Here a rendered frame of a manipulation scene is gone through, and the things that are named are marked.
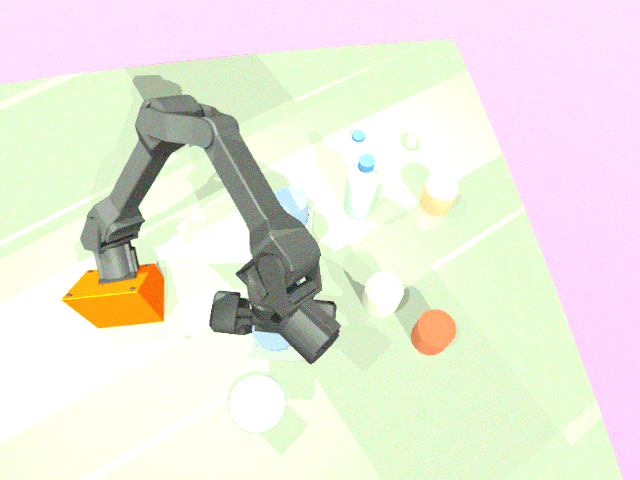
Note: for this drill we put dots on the blue short cylinder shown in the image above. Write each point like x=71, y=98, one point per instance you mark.
x=358, y=136

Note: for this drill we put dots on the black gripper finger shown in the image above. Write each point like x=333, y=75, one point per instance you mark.
x=246, y=328

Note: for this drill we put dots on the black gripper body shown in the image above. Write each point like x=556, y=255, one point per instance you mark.
x=226, y=315

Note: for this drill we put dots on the light blue cylinder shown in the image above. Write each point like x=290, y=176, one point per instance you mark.
x=295, y=202
x=270, y=341

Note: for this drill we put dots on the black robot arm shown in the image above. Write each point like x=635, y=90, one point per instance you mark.
x=283, y=250

